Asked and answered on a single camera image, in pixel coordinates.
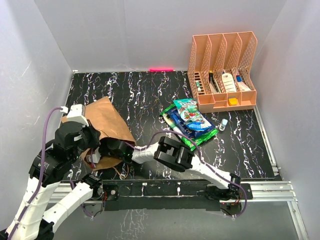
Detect brown paper bag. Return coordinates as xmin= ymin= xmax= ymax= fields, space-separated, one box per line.
xmin=61 ymin=96 xmax=137 ymax=180

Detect white blue snack packet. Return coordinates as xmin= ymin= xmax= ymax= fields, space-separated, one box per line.
xmin=177 ymin=112 xmax=216 ymax=138

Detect blue sea salt vinegar bag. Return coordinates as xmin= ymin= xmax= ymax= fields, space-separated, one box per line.
xmin=163 ymin=108 xmax=188 ymax=135

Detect green Chuba chips bag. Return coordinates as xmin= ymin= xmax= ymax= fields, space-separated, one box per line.
xmin=160 ymin=104 xmax=218 ymax=151

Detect small colourful snack packet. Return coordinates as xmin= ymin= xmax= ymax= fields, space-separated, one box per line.
xmin=173 ymin=98 xmax=204 ymax=125

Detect blue M&M candy packet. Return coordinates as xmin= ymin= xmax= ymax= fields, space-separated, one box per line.
xmin=186 ymin=121 xmax=211 ymax=132

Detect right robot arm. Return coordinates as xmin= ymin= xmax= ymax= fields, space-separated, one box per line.
xmin=98 ymin=136 xmax=248 ymax=201

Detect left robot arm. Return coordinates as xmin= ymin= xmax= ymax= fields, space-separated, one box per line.
xmin=0 ymin=121 xmax=104 ymax=240

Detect pink tape strip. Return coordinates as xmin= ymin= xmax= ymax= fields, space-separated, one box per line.
xmin=149 ymin=67 xmax=174 ymax=72

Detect green white small bottles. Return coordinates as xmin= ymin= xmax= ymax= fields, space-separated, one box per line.
xmin=195 ymin=80 xmax=204 ymax=95

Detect small white blue bottle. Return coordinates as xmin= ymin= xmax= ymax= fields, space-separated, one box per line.
xmin=218 ymin=118 xmax=228 ymax=132

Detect black yellow marker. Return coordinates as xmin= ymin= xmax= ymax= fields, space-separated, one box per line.
xmin=208 ymin=70 xmax=221 ymax=94

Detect yellow block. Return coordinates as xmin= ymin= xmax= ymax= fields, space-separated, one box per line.
xmin=228 ymin=97 xmax=238 ymax=106

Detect orange mesh file organizer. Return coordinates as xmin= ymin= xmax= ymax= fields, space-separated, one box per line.
xmin=187 ymin=31 xmax=258 ymax=113

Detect white lotion bottle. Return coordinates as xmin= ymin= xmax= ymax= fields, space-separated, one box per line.
xmin=221 ymin=72 xmax=237 ymax=93

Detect white tube blue cap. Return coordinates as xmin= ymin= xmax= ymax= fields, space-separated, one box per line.
xmin=236 ymin=75 xmax=251 ymax=92

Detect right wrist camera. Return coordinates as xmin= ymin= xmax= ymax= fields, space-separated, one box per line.
xmin=86 ymin=148 xmax=101 ymax=169

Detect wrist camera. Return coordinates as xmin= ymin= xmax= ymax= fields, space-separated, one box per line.
xmin=86 ymin=148 xmax=101 ymax=169
xmin=60 ymin=104 xmax=89 ymax=128

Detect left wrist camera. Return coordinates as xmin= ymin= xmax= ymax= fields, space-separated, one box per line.
xmin=60 ymin=104 xmax=89 ymax=128

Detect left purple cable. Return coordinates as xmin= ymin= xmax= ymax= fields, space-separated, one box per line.
xmin=0 ymin=106 xmax=104 ymax=240

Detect purple cable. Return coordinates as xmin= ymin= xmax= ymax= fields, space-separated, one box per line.
xmin=0 ymin=106 xmax=104 ymax=240
xmin=123 ymin=130 xmax=248 ymax=219

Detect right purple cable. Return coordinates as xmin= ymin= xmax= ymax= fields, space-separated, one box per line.
xmin=123 ymin=130 xmax=248 ymax=219

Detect aluminium frame rail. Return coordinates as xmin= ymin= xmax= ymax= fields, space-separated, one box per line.
xmin=37 ymin=106 xmax=308 ymax=240

